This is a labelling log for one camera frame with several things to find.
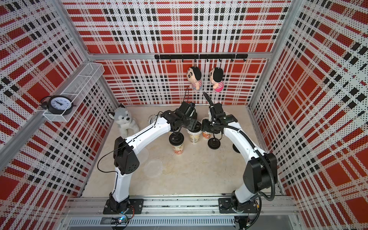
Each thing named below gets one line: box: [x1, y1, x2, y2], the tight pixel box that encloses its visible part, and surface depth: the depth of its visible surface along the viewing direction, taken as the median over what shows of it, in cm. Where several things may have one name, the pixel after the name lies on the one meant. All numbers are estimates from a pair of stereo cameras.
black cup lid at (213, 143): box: [207, 137, 221, 150], surface depth 98 cm
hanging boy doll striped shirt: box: [186, 66, 203, 91], surface depth 95 cm
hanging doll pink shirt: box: [209, 67, 224, 92], surface depth 96 cm
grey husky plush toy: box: [108, 103, 140, 139], surface depth 95 cm
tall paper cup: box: [185, 128, 203, 145], surface depth 88 cm
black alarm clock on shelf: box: [40, 94, 77, 116], surface depth 64 cm
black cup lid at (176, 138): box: [168, 131, 185, 147], surface depth 82 cm
